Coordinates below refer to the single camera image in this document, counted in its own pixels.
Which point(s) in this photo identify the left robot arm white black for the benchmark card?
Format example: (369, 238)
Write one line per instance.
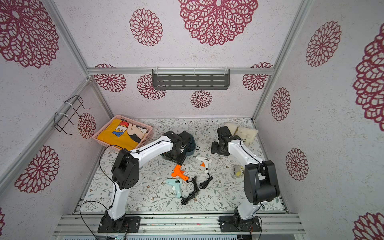
(126, 169)

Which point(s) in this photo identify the orange hot glue gun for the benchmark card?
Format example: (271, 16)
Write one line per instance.
(178, 173)

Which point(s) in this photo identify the mint green hot glue gun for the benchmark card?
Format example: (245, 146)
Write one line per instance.
(176, 184)

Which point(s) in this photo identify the teal plastic storage box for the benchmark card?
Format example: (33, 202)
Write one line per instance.
(189, 149)

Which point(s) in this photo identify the white hot glue gun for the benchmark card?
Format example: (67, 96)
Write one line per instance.
(205, 163)

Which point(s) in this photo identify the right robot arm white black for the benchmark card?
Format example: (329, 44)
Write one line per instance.
(260, 177)

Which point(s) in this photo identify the white plush toy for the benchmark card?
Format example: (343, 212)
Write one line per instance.
(248, 134)

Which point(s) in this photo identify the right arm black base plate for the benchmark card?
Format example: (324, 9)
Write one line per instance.
(234, 223)

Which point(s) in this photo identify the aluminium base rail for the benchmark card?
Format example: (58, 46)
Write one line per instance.
(194, 224)

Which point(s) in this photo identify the grey wall shelf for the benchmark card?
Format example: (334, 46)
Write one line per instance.
(190, 80)

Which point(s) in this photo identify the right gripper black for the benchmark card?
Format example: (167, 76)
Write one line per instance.
(218, 149)

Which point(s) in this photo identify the small yellow grey toy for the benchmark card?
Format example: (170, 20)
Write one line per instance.
(238, 171)

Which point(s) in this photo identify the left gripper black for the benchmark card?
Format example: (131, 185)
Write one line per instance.
(179, 161)

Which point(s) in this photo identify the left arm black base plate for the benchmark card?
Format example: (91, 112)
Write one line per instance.
(122, 225)

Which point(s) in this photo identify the yellow cartoon t-shirt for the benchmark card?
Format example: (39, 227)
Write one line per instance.
(122, 134)

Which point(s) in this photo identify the black wire wall rack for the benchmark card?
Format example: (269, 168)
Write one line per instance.
(61, 120)

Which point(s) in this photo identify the pink plastic basket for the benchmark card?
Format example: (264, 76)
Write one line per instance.
(115, 148)

